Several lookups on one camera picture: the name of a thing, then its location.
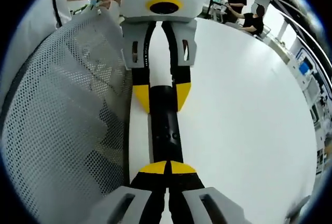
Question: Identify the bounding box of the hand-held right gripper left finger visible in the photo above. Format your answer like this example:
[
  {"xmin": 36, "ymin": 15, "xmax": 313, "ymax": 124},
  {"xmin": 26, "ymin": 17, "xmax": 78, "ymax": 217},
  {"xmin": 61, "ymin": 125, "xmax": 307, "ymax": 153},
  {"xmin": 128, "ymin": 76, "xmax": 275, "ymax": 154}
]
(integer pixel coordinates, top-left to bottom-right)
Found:
[{"xmin": 88, "ymin": 160, "xmax": 169, "ymax": 224}]

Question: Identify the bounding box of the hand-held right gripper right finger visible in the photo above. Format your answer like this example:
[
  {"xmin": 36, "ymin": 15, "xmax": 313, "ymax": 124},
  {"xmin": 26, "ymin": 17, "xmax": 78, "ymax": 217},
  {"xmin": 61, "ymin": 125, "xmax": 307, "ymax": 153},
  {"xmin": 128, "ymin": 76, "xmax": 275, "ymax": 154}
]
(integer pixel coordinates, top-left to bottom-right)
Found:
[{"xmin": 168, "ymin": 160, "xmax": 254, "ymax": 224}]

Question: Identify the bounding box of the black remote control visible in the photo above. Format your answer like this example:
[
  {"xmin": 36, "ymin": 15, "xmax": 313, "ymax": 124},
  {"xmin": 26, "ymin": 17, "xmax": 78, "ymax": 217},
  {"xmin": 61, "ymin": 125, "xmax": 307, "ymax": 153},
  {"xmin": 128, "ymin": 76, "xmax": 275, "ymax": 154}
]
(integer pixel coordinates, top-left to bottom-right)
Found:
[{"xmin": 149, "ymin": 85, "xmax": 185, "ymax": 164}]

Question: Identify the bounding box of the person's white shirt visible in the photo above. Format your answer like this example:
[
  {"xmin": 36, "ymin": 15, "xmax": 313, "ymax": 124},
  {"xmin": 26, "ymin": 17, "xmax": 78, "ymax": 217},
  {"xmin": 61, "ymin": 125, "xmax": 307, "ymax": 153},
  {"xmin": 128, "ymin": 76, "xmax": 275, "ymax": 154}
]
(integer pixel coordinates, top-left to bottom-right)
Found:
[{"xmin": 0, "ymin": 0, "xmax": 72, "ymax": 110}]

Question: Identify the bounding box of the black cord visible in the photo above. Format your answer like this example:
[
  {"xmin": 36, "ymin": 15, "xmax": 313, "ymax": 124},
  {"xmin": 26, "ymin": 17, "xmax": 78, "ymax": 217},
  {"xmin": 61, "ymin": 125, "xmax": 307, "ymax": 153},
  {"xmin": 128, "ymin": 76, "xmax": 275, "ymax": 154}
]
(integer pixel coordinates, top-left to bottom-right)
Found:
[{"xmin": 52, "ymin": 0, "xmax": 64, "ymax": 28}]

